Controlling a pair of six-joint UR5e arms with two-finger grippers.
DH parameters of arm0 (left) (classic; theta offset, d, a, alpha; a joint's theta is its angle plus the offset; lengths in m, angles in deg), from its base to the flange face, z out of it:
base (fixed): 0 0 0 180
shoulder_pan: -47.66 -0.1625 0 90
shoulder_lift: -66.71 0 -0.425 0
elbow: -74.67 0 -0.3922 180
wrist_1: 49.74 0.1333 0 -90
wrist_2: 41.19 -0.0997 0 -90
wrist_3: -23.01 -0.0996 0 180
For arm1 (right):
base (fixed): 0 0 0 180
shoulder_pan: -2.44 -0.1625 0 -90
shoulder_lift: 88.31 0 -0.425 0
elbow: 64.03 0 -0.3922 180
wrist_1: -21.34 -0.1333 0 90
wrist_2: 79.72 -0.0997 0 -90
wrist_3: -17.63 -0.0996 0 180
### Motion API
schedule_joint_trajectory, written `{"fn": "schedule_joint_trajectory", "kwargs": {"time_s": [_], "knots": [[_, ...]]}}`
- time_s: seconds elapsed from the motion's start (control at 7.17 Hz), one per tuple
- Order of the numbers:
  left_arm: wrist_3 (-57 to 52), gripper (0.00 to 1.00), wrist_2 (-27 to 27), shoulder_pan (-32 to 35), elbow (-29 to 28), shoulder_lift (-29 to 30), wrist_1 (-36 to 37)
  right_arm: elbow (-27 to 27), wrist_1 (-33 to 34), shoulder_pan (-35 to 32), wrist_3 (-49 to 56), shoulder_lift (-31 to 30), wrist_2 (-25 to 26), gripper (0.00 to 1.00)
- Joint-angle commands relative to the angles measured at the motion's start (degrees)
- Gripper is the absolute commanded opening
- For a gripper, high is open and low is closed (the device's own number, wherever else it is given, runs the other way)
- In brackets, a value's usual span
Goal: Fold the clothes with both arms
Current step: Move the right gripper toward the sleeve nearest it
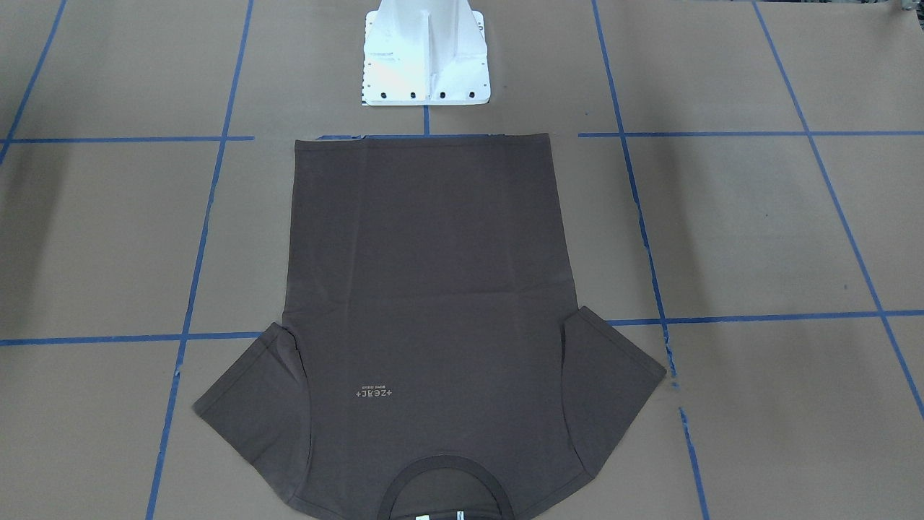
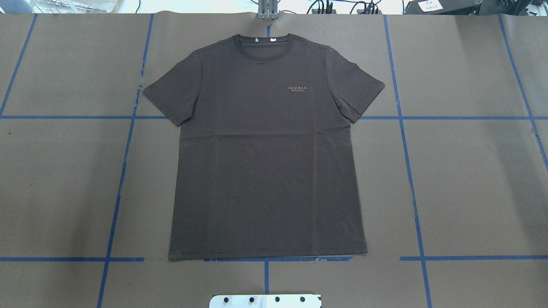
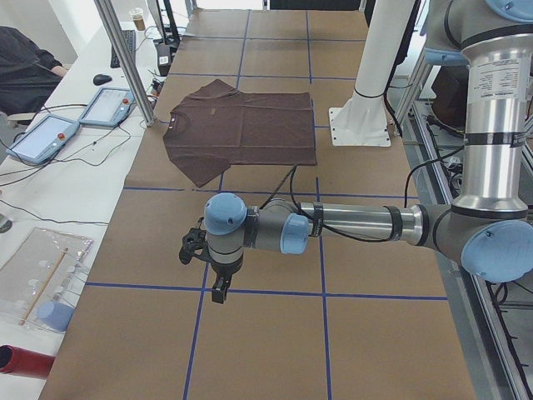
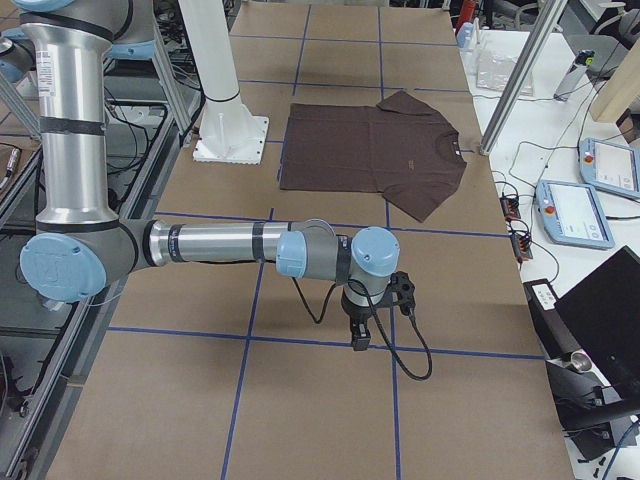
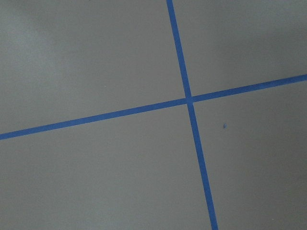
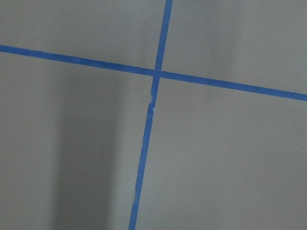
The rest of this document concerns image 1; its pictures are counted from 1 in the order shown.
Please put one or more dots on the brown t-shirt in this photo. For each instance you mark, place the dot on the brown t-shirt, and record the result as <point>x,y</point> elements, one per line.
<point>432,360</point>

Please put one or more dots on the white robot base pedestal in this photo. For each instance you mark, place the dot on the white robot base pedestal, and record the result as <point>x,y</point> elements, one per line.
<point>419,53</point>

